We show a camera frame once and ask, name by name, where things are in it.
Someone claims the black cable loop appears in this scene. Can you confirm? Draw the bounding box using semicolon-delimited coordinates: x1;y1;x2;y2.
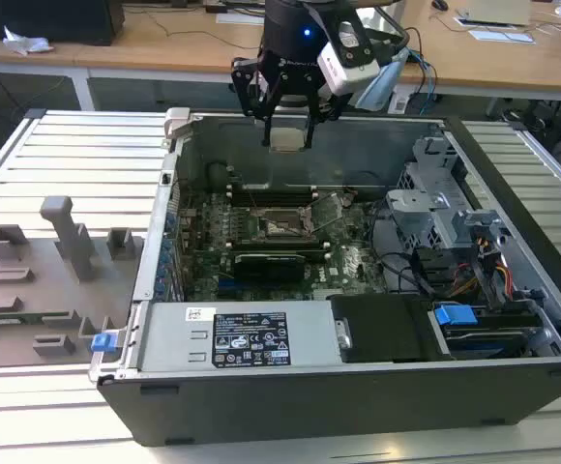
370;207;437;297

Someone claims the black open PC case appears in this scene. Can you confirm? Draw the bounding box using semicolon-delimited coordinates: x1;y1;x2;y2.
96;108;561;449

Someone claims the yellow red wire bundle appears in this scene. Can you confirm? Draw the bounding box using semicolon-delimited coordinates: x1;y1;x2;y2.
453;250;510;297

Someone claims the wooden office desk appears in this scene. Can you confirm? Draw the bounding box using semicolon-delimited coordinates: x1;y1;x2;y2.
0;0;561;115

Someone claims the black CPU socket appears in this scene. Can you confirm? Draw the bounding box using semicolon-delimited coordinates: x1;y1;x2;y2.
255;207;318;243

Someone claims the green motherboard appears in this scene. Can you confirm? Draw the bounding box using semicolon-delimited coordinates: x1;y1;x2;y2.
178;186;389;302

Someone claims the silver case release handle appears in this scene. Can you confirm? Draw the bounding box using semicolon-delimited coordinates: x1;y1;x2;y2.
162;106;195;142

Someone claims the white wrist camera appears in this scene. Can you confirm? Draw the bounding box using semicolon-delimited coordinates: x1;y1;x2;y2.
316;18;382;97

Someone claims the black RAM stick row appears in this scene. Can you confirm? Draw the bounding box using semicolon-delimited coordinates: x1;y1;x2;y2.
231;239;329;263

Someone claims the silver power supply unit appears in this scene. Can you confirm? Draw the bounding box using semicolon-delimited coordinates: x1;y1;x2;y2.
137;299;340;373

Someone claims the blue cable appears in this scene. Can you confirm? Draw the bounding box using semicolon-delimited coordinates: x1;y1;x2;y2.
404;46;440;116

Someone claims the square silver CPU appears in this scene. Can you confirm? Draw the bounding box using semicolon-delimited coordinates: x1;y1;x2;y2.
269;129;309;154

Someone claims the grey parts rack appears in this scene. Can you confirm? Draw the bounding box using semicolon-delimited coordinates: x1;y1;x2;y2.
0;195;146;369

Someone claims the pale blue teach pendant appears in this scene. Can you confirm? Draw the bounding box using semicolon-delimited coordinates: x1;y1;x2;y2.
355;49;411;111

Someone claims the black plastic shroud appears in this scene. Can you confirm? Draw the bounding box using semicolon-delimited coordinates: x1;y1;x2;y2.
331;294;457;364

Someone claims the white crumpled paper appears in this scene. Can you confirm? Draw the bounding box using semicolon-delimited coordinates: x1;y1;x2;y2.
2;24;55;56

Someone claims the hard disk in blue carrier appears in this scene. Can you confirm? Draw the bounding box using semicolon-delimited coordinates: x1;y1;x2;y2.
431;302;542;360

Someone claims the silver metal drive cage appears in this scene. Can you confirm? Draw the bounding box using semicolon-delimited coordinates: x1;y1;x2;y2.
385;134;471;248

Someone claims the black graphics card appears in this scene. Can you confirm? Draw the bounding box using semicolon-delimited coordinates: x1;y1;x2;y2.
234;250;307;286

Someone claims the green RAM stick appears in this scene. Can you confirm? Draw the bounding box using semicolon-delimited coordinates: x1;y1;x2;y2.
0;312;70;326

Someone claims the black box on desk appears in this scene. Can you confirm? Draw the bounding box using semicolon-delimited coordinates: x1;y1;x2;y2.
0;0;127;47

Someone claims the blue case latch tab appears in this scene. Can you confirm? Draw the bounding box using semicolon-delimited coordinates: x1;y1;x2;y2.
90;332;117;353

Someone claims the metal CPU socket cover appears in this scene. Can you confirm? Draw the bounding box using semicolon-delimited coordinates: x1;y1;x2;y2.
303;191;345;232

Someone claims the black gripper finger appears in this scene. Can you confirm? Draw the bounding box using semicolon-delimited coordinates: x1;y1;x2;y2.
230;56;281;148
304;79;354;150

